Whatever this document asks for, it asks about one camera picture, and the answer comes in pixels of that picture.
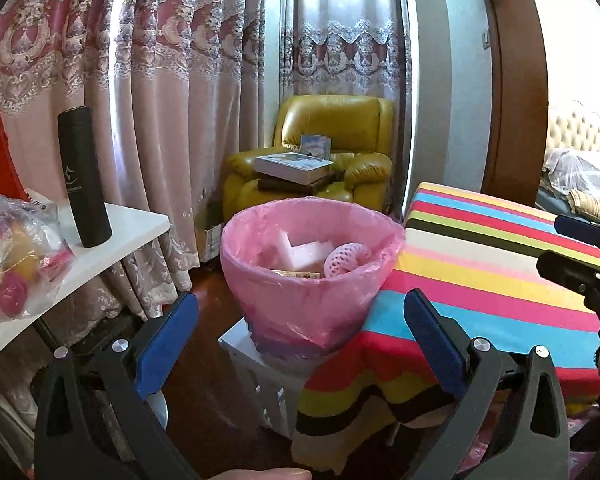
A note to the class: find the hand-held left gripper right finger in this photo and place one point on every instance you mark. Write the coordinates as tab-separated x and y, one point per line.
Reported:
430	330

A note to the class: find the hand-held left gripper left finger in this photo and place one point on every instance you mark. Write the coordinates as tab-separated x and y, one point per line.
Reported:
172	330

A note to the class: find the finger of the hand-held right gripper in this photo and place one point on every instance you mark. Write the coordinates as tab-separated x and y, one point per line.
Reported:
580	232
565	270

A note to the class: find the pink foam fruit net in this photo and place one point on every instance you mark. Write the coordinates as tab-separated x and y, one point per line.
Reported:
347	260

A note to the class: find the bin with pink liner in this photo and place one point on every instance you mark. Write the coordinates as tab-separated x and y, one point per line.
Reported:
305	310

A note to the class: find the beige printed carton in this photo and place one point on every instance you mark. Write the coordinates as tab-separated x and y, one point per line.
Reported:
295	274

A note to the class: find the white foam block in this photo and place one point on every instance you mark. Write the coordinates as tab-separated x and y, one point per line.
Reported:
312	255

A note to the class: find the person's left hand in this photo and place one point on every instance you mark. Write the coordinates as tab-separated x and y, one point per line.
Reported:
260	475

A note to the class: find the striped brown pillow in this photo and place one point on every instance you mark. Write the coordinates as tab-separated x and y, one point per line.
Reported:
595	207

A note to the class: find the bedding bundle in plastic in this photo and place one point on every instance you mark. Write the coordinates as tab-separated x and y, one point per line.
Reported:
585	170

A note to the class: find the striped colourful tablecloth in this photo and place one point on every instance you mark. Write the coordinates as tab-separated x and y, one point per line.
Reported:
480	285

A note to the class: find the cardboard box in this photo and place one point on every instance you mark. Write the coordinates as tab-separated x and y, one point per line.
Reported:
210	245

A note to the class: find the white side table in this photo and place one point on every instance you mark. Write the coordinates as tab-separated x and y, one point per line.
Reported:
125	240

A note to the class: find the beige tufted headboard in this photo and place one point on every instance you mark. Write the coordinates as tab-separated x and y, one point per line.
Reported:
580	130

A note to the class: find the white plastic stool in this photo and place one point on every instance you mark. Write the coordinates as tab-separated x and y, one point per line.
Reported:
265	375

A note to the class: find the white foam slab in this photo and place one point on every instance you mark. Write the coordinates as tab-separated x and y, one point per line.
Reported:
282	247

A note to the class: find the clear bag of colourful toys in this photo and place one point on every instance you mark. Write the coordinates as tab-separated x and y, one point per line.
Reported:
15	260

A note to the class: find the black thermos bottle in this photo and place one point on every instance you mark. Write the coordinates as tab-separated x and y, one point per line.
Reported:
82	175

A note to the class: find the dark flat book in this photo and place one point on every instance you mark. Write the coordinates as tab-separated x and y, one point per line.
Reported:
280	185

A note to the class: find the books on armchair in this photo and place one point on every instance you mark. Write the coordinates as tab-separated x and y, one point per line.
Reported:
292	166

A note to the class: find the small blue picture book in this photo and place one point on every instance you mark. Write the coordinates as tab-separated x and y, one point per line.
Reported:
316	145

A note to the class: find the yellow leather armchair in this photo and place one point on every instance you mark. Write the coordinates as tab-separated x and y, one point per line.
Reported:
340	120

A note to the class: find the pink patterned curtain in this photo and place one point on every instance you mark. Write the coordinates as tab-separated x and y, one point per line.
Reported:
155	85

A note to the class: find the sheer lace curtain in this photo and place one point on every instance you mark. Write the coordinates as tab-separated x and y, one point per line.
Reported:
350	25

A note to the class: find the brown wooden door frame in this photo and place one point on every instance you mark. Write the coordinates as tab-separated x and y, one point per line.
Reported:
520	85

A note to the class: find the wall switch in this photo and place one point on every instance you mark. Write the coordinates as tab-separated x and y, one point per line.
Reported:
486	39

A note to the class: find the red chair frame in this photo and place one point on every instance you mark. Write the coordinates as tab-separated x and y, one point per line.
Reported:
0	155

